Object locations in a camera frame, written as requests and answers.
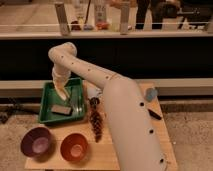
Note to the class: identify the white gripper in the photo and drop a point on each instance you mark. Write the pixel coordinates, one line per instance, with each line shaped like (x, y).
(60, 79)

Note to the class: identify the yellow banana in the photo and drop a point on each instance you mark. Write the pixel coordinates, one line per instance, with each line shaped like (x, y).
(63, 94)

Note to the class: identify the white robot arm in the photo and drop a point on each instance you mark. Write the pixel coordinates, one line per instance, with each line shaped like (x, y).
(133, 135)

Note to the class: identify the blue metal cup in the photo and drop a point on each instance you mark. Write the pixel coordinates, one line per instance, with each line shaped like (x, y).
(151, 94)

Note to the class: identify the green plastic tray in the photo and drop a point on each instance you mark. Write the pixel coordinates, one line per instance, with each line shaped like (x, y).
(50, 97)

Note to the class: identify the grey sponge block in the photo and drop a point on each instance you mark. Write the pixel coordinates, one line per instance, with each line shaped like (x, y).
(63, 110)

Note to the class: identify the brown grape bunch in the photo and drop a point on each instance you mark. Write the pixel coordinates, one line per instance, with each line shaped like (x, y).
(95, 118)

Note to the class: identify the purple bowl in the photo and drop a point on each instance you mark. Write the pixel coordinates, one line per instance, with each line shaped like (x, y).
(36, 142)

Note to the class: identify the orange bowl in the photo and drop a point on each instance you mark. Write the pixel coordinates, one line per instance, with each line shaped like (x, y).
(74, 147)

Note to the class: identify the wooden board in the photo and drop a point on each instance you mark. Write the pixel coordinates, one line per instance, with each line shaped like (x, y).
(100, 156)

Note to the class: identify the person in black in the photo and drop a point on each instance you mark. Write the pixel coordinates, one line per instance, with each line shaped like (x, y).
(157, 10)

